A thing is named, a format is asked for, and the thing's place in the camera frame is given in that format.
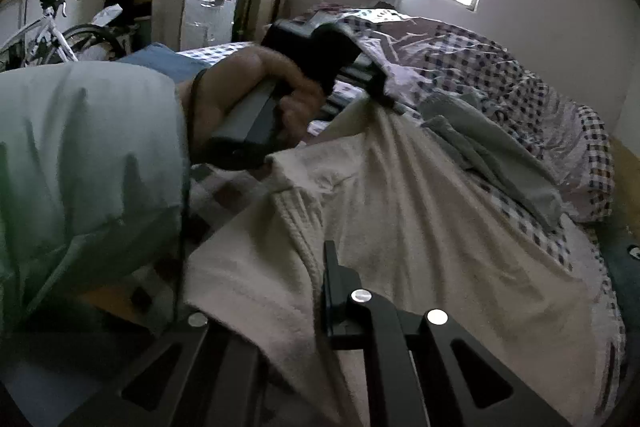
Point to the blue pillow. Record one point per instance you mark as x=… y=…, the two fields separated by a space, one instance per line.
x=160 y=58

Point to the person's left hand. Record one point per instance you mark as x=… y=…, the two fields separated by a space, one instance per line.
x=207 y=102

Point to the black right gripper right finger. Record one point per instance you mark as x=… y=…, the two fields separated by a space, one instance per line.
x=422 y=369

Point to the beige fleece garment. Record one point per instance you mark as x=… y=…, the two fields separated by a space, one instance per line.
x=419 y=233

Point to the white road bicycle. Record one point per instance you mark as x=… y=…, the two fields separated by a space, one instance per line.
x=42 y=42

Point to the checkered bed sheet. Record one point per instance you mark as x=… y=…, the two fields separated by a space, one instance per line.
x=569 y=245

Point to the checkered crumpled duvet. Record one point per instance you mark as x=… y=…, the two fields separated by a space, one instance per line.
x=423 y=57

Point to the grey-green folded garment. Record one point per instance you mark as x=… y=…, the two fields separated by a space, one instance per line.
x=478 y=143

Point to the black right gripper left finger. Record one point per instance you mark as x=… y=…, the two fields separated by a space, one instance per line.
x=193 y=376

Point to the grey wrapped bundle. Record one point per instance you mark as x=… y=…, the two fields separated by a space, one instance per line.
x=191 y=24

